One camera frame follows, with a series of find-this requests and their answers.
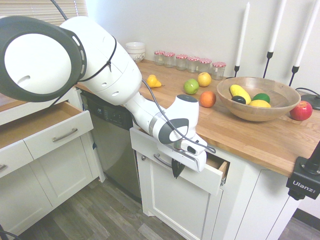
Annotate black toy avocado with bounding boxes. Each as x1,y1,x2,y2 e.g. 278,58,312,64
231,95,247,105

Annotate stainless steel dishwasher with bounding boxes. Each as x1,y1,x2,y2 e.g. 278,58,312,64
80,89,143,202

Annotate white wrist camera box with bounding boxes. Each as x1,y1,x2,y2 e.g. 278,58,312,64
177,134,209,157

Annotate black camera stand pole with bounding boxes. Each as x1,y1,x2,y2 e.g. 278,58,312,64
300,141,320,176

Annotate white cabinet with straight handles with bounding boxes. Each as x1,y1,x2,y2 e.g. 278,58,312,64
0,86,106,236

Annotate white cabinet door with knob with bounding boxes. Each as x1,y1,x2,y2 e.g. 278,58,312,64
135,149,224,240

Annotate white drawer with straight handle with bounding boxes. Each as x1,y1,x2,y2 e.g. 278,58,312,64
0,99,95,161

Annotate green toy apple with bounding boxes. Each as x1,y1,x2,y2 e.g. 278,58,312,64
183,78,200,96

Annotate tall white candle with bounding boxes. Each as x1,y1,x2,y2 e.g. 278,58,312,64
235,1,251,67
268,0,288,54
294,0,320,68

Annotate white narrow drawer front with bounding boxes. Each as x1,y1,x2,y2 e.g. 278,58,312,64
0,139,35,179

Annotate black lamp base with cable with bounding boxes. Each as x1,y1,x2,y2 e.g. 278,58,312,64
295,87,320,111

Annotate black cable on floor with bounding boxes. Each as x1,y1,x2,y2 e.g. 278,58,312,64
0,224,18,240

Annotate straight metal drawer handle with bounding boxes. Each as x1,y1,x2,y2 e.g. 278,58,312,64
51,128,79,144

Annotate black Ulanzi clamp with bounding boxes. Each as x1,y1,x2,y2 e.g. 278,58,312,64
285,156,320,201

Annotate large wooden bowl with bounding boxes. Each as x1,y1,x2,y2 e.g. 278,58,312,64
216,76,302,123

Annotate green toy lime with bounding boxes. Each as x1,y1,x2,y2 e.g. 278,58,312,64
251,92,271,104

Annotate white drawer with wood interior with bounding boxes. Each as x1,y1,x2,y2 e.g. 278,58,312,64
129,126,230,197

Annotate yellow toy pear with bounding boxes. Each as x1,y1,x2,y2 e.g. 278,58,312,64
146,74,163,89

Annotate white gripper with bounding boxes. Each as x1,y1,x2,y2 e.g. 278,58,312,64
156,144,208,180

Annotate glass jar red checkered lid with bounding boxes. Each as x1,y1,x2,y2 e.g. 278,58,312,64
153,50,166,66
175,54,189,71
198,58,213,75
211,61,227,81
163,52,176,69
186,56,200,74

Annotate white bowl with floral print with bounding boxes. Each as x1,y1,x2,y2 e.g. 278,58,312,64
127,48,146,63

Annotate red toy apple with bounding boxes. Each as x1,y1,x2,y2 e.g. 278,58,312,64
289,100,314,122

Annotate plain white bowl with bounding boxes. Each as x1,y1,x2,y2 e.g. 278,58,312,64
125,41,146,54

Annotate curved metal drawer handle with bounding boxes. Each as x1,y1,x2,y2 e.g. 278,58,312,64
152,153,176,169

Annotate yellow toy lemon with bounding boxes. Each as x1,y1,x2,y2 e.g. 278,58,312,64
248,99,272,109

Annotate yellow banana in bowl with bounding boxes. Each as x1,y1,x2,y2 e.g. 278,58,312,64
229,84,252,105

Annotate orange toy peach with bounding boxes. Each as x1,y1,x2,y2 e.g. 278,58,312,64
199,90,217,109

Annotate beige window blinds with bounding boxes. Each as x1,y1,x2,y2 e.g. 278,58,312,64
0,0,87,19

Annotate white cabinet under wooden counter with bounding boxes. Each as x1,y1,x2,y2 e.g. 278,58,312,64
129,124,301,240

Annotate yellow toy apple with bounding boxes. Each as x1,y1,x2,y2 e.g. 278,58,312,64
197,72,213,88

